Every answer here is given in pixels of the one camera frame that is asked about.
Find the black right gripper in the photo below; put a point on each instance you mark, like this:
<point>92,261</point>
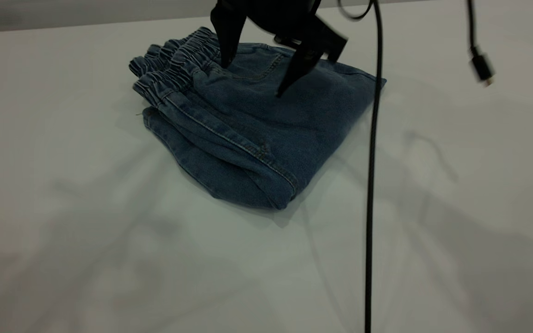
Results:
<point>289,21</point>

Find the blue denim jeans with print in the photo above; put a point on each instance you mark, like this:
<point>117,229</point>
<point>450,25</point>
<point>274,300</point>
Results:
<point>257,125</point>

